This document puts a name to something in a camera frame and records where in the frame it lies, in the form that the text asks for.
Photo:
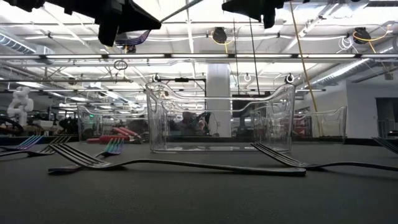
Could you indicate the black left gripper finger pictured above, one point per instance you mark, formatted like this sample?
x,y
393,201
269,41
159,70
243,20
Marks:
x,y
133,18

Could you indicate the silver fork, right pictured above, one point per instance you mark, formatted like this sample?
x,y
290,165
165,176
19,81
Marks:
x,y
300,164

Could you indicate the black table mat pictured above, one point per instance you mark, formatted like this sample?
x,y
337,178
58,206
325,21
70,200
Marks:
x,y
199,202

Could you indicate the silver air duct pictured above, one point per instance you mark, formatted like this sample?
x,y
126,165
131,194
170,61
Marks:
x,y
15,43
348,73

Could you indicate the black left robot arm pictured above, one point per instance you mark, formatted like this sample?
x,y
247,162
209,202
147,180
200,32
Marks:
x,y
25,3

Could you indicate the black metal fork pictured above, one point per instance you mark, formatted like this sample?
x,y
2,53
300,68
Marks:
x,y
40,152

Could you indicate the clear plastic bin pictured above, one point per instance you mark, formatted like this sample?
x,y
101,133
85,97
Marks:
x,y
90,124
326,124
217,148

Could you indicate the red storage bins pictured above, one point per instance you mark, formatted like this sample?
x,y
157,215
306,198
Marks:
x,y
300,127

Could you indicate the white building column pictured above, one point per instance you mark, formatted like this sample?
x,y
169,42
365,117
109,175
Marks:
x,y
217,73

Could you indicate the long silver fork, centre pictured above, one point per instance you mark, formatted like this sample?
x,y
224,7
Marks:
x,y
280,170

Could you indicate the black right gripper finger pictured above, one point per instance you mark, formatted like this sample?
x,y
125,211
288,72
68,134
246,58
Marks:
x,y
242,4

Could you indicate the white robot figure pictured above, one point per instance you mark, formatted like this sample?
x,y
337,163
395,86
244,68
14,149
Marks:
x,y
20,104

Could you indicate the iridescent rainbow fork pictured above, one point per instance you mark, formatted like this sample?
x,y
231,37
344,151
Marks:
x,y
115,146
136,40
31,142
388,144

